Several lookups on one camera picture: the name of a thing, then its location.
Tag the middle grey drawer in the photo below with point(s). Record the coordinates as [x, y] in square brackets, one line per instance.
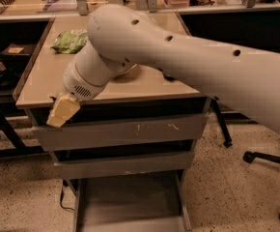
[91, 168]

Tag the blue chip bag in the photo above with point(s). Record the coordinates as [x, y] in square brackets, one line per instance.
[167, 76]

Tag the white bowl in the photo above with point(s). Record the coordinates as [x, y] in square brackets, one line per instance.
[125, 72]

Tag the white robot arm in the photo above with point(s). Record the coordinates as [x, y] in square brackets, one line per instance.
[242, 78]

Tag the top grey drawer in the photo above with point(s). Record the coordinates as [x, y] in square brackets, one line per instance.
[121, 132]

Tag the green chip bag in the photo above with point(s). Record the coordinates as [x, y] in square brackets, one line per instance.
[70, 42]

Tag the open bottom grey drawer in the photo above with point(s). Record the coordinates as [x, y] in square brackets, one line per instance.
[151, 202]

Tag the black box under desk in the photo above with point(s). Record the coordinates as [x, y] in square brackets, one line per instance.
[17, 53]

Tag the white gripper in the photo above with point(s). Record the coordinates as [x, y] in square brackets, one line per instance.
[76, 82]

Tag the grey drawer cabinet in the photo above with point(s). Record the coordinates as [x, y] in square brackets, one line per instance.
[142, 93]

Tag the black office chair base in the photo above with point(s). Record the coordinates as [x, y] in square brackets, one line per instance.
[249, 157]

